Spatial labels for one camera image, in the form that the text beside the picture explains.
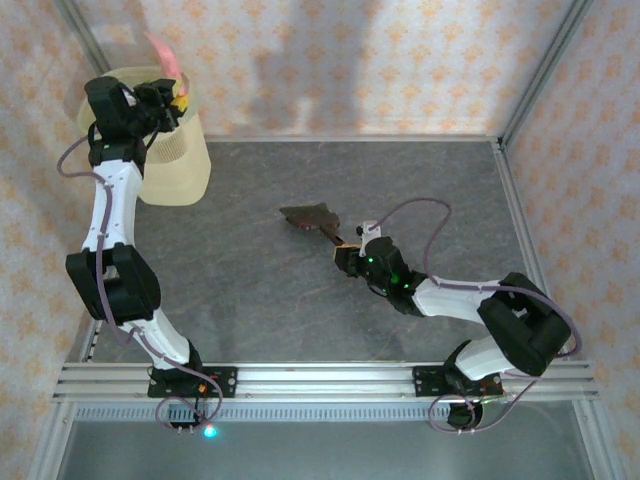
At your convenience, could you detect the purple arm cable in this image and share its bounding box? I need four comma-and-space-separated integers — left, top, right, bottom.
377, 198, 584, 436
57, 134, 224, 435

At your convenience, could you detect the aluminium frame leg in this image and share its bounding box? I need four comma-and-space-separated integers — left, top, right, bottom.
27, 399, 76, 480
572, 399, 616, 480

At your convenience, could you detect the grey slotted cable duct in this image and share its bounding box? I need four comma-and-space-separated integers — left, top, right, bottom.
72, 403, 581, 424

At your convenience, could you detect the thin aluminium rail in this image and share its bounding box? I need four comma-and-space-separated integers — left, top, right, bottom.
204, 133, 501, 144

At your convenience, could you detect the dark brown hand brush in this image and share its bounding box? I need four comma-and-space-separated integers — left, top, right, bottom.
278, 200, 359, 250

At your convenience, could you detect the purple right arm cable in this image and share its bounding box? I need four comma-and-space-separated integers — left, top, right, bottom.
377, 198, 584, 436

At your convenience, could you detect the aluminium corner post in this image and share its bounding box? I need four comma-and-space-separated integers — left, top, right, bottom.
499, 0, 596, 146
53, 0, 112, 76

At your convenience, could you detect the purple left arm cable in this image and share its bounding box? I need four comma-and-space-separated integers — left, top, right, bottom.
57, 134, 224, 435

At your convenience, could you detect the wide aluminium base rail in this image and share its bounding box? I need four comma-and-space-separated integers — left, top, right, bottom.
52, 362, 600, 402

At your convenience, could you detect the beige plastic waste bin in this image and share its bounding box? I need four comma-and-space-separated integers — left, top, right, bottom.
77, 67, 212, 206

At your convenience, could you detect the pink plastic dustpan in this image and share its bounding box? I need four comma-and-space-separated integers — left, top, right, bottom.
143, 30, 188, 97

